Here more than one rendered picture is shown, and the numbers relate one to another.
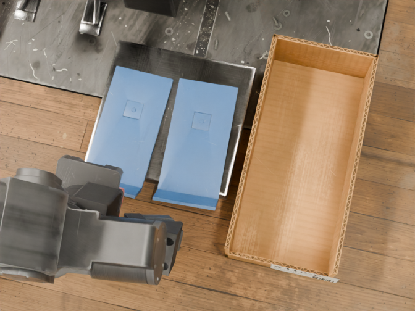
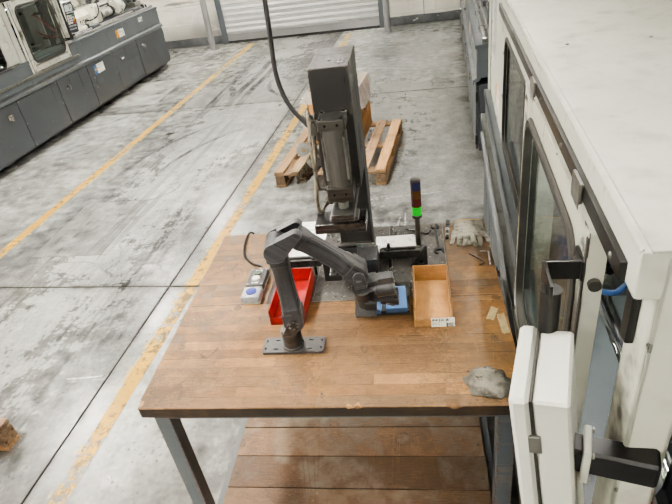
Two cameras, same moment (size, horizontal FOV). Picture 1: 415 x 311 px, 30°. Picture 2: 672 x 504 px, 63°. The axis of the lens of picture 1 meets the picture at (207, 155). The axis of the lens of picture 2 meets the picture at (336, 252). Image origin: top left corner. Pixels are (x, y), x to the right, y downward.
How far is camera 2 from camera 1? 1.29 m
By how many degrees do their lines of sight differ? 43
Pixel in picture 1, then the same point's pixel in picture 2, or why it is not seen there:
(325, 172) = (441, 301)
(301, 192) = (435, 307)
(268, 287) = (432, 331)
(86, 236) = (373, 276)
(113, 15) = not seen: hidden behind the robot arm
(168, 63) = not seen: hidden behind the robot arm
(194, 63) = not seen: hidden behind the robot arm
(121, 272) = (385, 286)
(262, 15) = (407, 273)
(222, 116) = (402, 292)
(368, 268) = (465, 320)
